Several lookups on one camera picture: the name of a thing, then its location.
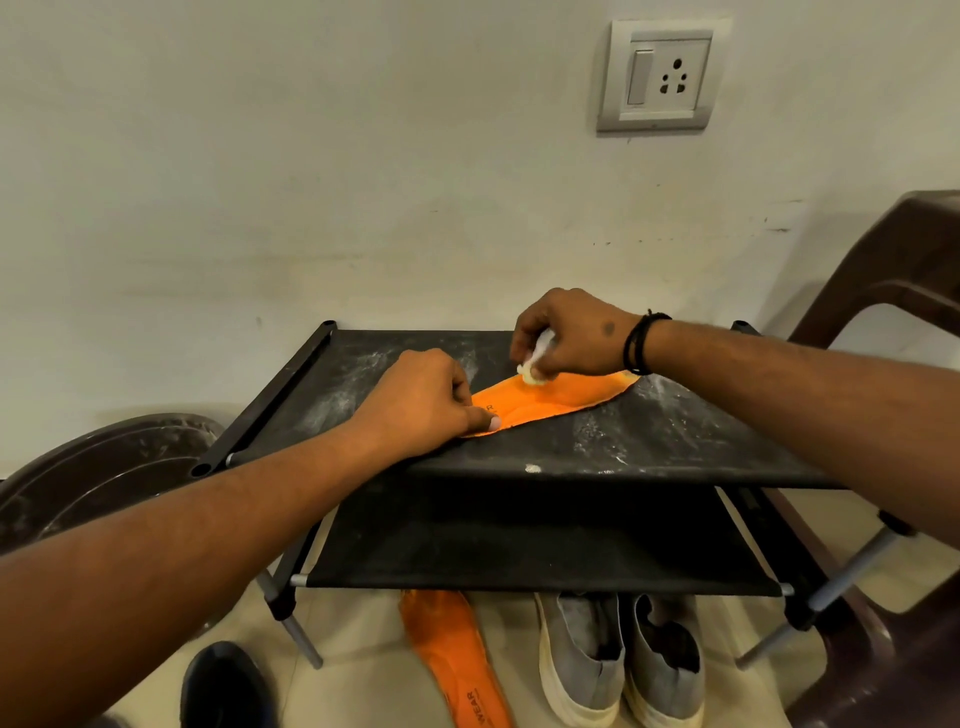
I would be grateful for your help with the person's right hand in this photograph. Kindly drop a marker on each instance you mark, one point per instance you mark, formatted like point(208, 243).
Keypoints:
point(577, 334)

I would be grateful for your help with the person's left hand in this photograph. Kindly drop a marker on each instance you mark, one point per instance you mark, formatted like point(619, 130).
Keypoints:
point(416, 401)

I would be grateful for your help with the person's right fingers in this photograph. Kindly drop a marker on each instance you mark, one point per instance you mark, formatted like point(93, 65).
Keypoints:
point(529, 330)

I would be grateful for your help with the person's left thumb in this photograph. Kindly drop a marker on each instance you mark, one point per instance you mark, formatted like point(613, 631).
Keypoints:
point(484, 422)

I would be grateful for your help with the white cleaning wad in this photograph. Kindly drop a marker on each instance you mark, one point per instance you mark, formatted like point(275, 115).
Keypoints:
point(535, 371)

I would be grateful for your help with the orange shoe insole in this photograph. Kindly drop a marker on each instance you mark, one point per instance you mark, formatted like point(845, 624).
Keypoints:
point(454, 660)
point(555, 397)

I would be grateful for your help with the person's left forearm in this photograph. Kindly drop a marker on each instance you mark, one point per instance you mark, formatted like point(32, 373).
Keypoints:
point(180, 570)

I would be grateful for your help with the person's right forearm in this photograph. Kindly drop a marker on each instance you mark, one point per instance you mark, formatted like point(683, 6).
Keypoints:
point(810, 409)

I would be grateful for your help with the black fabric shoe rack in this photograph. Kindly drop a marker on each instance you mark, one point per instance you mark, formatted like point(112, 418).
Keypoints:
point(540, 525)

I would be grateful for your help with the grey slip-on shoe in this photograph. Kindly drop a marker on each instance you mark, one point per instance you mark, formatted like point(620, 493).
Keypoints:
point(664, 667)
point(581, 660)

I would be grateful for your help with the black shoe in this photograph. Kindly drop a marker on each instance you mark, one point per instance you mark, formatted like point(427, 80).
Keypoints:
point(225, 690)

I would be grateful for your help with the brown plastic chair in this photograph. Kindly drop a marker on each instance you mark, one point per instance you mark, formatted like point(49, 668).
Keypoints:
point(900, 255)

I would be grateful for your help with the dark round plastic tub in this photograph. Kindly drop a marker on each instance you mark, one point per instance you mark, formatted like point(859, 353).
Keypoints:
point(97, 472)

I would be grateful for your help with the white wall switch socket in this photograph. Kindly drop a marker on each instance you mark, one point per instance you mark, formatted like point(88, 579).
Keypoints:
point(664, 75)

